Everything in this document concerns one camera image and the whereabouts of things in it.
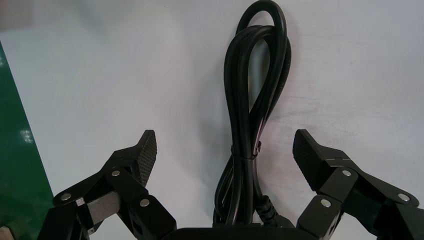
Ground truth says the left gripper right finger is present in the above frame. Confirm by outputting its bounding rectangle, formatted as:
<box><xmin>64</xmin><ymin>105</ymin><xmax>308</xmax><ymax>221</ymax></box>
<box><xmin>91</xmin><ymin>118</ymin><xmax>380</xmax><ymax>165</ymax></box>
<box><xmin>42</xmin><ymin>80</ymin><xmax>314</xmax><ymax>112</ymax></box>
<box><xmin>293</xmin><ymin>129</ymin><xmax>424</xmax><ymax>240</ymax></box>

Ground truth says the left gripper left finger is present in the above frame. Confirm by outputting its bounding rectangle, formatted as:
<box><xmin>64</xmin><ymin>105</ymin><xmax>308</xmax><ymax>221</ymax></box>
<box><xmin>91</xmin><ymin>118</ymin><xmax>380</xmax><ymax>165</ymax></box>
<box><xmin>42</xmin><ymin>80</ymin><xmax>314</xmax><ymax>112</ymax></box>
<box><xmin>36</xmin><ymin>129</ymin><xmax>177</xmax><ymax>240</ymax></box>

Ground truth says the black power cable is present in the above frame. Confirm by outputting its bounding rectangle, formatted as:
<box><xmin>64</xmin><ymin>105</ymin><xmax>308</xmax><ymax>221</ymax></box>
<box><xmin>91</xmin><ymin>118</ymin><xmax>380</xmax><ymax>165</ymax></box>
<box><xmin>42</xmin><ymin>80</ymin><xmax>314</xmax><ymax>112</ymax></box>
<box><xmin>212</xmin><ymin>0</ymin><xmax>296</xmax><ymax>229</ymax></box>

